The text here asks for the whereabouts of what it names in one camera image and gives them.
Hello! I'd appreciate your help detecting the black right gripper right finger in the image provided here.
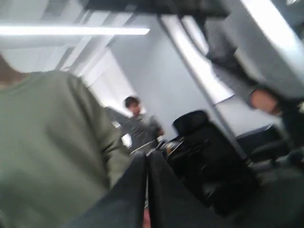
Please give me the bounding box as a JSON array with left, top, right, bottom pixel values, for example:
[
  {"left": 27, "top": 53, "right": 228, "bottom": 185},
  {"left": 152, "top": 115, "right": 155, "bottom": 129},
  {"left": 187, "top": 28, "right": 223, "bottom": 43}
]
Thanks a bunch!
[{"left": 147, "top": 151, "right": 226, "bottom": 228}]

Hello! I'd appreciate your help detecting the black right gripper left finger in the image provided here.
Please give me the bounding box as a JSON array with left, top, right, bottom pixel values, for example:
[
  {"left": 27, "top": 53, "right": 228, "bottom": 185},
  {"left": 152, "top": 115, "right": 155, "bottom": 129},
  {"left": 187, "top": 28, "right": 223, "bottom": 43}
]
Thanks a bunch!
[{"left": 63, "top": 152, "right": 146, "bottom": 228}]

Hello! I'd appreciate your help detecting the black office chair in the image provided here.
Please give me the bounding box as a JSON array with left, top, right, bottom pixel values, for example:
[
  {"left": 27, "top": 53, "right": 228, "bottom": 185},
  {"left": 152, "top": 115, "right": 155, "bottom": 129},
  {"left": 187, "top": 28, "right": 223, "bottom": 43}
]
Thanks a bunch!
[{"left": 166, "top": 110, "right": 260, "bottom": 217}]

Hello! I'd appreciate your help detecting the person in green shirt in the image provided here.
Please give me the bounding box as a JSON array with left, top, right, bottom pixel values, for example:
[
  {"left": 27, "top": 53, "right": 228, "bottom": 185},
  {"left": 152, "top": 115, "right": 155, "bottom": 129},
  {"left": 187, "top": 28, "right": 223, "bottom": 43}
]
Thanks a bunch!
[{"left": 0, "top": 58, "right": 130, "bottom": 228}]

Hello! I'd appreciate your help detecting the white ceiling light strip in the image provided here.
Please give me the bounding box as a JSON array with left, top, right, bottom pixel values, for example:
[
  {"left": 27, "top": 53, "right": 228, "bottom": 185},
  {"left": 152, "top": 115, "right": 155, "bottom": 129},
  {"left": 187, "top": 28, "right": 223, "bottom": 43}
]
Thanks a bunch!
[{"left": 0, "top": 25, "right": 150, "bottom": 36}]

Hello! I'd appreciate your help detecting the grey metal frame post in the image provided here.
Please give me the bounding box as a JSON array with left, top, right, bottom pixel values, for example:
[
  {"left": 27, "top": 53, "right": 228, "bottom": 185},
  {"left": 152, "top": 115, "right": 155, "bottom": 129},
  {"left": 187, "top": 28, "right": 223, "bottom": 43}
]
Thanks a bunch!
[{"left": 157, "top": 16, "right": 246, "bottom": 159}]

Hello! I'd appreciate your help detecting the person in grey shirt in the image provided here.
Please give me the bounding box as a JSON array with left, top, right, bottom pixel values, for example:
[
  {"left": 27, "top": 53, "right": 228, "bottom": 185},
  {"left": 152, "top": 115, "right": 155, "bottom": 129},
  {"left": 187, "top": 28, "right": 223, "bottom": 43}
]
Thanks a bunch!
[{"left": 105, "top": 96, "right": 164, "bottom": 150}]

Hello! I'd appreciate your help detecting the grey-sleeved forearm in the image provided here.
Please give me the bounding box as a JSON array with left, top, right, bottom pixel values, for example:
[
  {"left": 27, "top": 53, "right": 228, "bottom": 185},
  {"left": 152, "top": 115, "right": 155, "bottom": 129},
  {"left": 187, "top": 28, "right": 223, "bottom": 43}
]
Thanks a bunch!
[{"left": 204, "top": 19, "right": 281, "bottom": 115}]

